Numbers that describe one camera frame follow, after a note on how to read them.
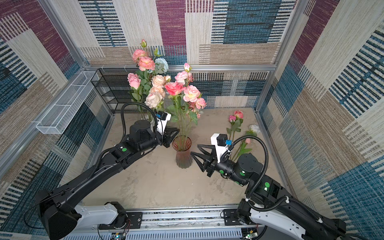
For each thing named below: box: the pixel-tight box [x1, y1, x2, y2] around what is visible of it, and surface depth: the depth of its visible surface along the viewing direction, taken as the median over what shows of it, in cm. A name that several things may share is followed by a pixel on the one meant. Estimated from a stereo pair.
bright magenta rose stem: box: [226, 115, 236, 140], surface depth 112 cm
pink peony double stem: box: [132, 39, 156, 121], surface depth 72 cm
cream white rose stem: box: [144, 93, 163, 109], surface depth 67 cm
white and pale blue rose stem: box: [154, 48, 169, 74], surface depth 75 cm
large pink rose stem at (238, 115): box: [231, 110, 244, 142], surface depth 112 cm
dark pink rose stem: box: [164, 82, 187, 145], surface depth 61 cm
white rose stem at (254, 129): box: [245, 124, 261, 137], surface depth 106 cm
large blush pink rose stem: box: [149, 86, 166, 99], surface depth 72 cm
